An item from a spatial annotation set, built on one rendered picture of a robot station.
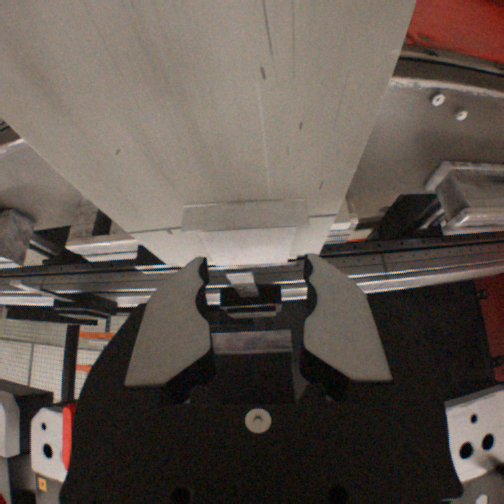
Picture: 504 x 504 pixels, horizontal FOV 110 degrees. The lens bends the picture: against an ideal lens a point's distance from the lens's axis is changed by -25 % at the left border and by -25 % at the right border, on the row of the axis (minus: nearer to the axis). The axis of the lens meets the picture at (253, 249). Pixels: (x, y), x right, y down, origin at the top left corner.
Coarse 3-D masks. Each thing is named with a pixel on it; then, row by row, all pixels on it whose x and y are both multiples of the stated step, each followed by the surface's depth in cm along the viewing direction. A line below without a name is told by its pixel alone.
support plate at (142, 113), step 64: (0, 0) 4; (64, 0) 5; (128, 0) 5; (192, 0) 5; (256, 0) 6; (320, 0) 6; (384, 0) 5; (0, 64) 6; (64, 64) 7; (128, 64) 7; (192, 64) 8; (256, 64) 8; (320, 64) 8; (384, 64) 7; (64, 128) 9; (128, 128) 10; (192, 128) 10; (256, 128) 11; (320, 128) 11; (128, 192) 14; (192, 192) 15; (256, 192) 15; (320, 192) 16; (192, 256) 25
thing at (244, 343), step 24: (216, 336) 25; (240, 336) 25; (264, 336) 25; (288, 336) 25; (216, 360) 24; (240, 360) 23; (264, 360) 23; (288, 360) 23; (216, 384) 23; (240, 384) 23; (264, 384) 22; (288, 384) 22
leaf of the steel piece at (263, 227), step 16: (192, 208) 16; (208, 208) 16; (224, 208) 16; (240, 208) 16; (256, 208) 16; (272, 208) 16; (288, 208) 16; (304, 208) 16; (192, 224) 16; (208, 224) 16; (224, 224) 15; (240, 224) 15; (256, 224) 15; (272, 224) 15; (288, 224) 15; (304, 224) 15; (208, 240) 21; (224, 240) 22; (240, 240) 22; (256, 240) 22; (272, 240) 22; (288, 240) 22; (224, 256) 25; (240, 256) 25
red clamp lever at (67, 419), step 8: (64, 408) 16; (72, 408) 16; (64, 416) 16; (72, 416) 16; (64, 424) 16; (64, 432) 15; (64, 440) 15; (64, 448) 15; (64, 456) 14; (64, 464) 14
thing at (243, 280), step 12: (228, 276) 31; (240, 276) 32; (252, 276) 32; (228, 288) 46; (240, 288) 38; (252, 288) 38; (264, 288) 45; (276, 288) 45; (228, 300) 45; (240, 300) 45; (252, 300) 44; (264, 300) 44; (276, 300) 44; (228, 312) 45; (240, 312) 45; (252, 312) 45; (264, 312) 45
